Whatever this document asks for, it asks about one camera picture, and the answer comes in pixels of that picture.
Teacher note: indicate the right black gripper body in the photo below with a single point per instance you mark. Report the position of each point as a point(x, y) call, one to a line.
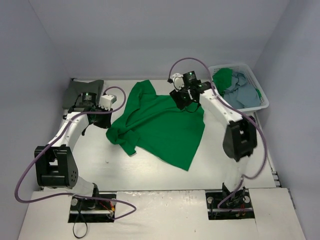
point(181, 99)

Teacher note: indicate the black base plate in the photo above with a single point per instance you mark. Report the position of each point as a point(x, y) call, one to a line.
point(239, 208)
point(91, 211)

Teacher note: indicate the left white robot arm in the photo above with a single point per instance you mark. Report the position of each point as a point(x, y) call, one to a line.
point(56, 166)

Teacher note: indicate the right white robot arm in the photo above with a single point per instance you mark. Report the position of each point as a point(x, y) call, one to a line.
point(240, 136)

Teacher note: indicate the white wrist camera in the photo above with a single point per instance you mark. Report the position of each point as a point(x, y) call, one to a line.
point(106, 101)
point(177, 80)

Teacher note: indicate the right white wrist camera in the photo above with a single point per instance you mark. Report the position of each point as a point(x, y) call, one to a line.
point(177, 80)

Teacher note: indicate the green t shirt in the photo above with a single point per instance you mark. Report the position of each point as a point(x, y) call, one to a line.
point(223, 79)
point(154, 123)

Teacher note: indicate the white laundry basket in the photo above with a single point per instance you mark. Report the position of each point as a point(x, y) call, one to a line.
point(246, 70)

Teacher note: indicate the light blue t shirt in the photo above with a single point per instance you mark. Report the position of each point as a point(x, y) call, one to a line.
point(241, 94)

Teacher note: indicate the grey t shirt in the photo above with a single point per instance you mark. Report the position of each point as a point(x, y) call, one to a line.
point(76, 88)

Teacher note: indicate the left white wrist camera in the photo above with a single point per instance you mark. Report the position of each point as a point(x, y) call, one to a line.
point(106, 101)

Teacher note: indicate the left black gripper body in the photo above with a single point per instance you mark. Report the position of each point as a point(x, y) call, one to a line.
point(101, 119)

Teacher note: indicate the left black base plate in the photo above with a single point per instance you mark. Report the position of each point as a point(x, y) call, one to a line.
point(91, 211)

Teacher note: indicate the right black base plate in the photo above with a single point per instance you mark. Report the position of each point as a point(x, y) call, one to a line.
point(239, 208)

